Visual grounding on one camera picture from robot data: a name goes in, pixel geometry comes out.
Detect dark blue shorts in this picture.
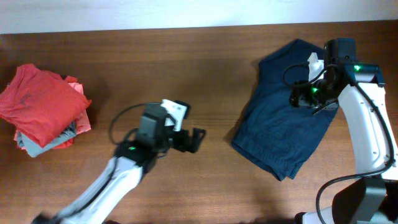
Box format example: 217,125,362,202
231,39,337,181

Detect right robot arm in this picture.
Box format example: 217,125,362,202
289,38,397,223

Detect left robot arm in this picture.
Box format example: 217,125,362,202
32,100,206,224

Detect red bottom folded garment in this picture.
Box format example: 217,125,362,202
53,138,74,149

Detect red folded shirt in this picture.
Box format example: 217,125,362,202
1,64,91,147

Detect grey folded shirt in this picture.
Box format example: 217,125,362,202
19,121,76,157

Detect right black camera cable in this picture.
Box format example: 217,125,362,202
282,62,330,88

